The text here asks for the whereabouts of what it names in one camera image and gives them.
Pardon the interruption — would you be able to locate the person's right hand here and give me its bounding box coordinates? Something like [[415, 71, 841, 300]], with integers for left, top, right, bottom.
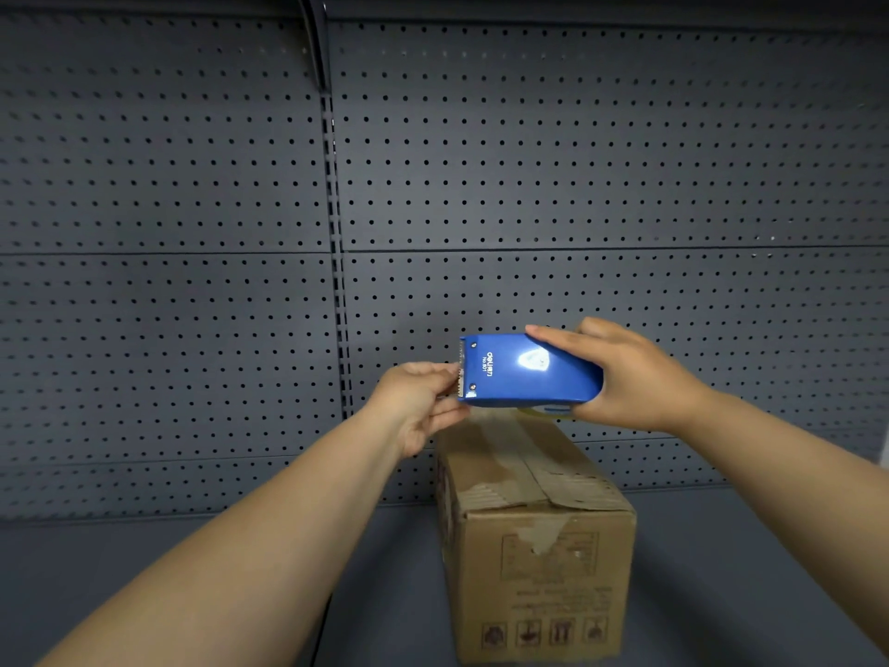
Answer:
[[524, 316, 714, 435]]

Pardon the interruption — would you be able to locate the person's left hand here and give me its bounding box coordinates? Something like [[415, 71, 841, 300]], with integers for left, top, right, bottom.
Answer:
[[363, 359, 473, 460]]

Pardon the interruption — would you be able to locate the blue tape dispenser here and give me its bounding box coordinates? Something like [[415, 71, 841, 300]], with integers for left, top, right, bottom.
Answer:
[[456, 332, 605, 411]]

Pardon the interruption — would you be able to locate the brown printed cardboard box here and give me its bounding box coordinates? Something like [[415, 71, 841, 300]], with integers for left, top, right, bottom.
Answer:
[[432, 406, 639, 667]]

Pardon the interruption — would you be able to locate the person's right forearm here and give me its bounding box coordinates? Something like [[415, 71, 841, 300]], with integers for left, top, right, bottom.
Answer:
[[671, 386, 889, 659]]

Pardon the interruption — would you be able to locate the person's left forearm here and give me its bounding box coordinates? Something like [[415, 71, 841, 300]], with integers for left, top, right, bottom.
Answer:
[[38, 400, 408, 667]]

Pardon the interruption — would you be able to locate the grey perforated shelf back panel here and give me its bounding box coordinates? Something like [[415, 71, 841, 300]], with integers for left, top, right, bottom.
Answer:
[[326, 19, 889, 496], [0, 11, 345, 523]]

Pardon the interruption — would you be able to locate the dark grey upper shelf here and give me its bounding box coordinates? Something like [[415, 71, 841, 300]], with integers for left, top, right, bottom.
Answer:
[[324, 0, 889, 30]]

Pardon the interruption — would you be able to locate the grey slotted upright post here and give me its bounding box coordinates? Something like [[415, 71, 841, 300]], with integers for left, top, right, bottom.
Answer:
[[315, 88, 357, 419]]

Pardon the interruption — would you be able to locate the curved dark shelf bracket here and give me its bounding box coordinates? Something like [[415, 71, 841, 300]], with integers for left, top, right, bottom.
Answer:
[[296, 0, 332, 93]]

